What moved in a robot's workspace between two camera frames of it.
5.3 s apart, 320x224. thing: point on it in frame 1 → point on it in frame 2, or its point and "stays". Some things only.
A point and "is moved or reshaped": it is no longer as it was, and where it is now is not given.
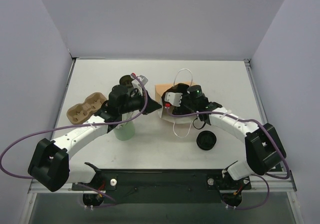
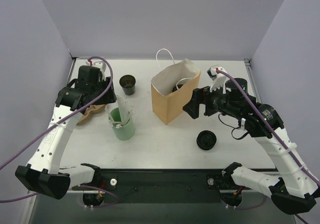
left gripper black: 145,102 → 107,97
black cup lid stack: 206,140 stays
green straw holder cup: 125,131 stays
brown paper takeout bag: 160,91 is moved or reshaped
